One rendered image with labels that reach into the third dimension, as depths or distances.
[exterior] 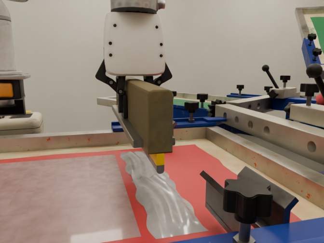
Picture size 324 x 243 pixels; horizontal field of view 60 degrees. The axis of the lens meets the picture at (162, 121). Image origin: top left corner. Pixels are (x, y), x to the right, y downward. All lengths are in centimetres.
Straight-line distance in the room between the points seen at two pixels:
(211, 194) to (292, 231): 10
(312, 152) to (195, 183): 23
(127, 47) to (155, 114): 17
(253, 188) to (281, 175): 29
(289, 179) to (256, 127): 22
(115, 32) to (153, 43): 6
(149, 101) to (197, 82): 432
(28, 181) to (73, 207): 15
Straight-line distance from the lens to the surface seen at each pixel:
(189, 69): 457
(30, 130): 150
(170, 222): 39
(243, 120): 77
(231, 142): 69
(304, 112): 68
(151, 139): 32
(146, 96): 32
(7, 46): 96
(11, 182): 59
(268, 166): 58
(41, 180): 58
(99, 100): 158
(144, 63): 47
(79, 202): 47
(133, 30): 47
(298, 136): 61
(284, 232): 32
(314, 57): 165
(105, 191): 50
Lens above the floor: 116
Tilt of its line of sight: 11 degrees down
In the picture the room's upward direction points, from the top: straight up
